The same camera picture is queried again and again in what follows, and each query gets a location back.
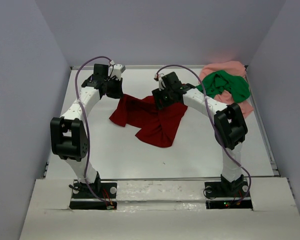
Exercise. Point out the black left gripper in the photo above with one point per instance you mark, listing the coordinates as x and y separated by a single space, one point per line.
118 93

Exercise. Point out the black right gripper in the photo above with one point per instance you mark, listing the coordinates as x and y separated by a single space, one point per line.
158 95

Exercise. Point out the red t-shirt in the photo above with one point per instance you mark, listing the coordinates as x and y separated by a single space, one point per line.
156 127

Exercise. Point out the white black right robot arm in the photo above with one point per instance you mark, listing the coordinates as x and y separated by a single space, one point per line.
227 122

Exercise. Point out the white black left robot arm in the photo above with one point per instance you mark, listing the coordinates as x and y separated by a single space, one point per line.
69 133

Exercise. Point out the green t-shirt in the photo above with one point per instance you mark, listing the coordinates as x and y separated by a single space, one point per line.
219 81

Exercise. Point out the pink t-shirt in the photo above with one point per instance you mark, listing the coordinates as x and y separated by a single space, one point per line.
233 68

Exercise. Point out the white front cover board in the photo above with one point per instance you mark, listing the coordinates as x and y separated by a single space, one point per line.
162 210

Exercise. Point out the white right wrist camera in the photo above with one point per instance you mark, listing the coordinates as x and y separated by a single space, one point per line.
158 77

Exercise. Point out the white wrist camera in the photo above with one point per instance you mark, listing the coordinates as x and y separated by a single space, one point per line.
158 77
116 71

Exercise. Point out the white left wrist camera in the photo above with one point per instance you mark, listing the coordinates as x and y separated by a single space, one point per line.
116 71

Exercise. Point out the aluminium right table rail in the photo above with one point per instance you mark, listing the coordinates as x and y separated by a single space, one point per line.
264 136

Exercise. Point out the aluminium table rail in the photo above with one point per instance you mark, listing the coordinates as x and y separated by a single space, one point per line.
264 136
46 166

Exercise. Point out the aluminium left table rail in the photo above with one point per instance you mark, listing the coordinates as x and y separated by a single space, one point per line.
46 166

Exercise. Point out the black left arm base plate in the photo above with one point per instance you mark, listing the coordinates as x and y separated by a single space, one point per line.
89 198

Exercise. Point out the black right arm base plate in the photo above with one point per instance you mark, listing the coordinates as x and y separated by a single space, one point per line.
220 199

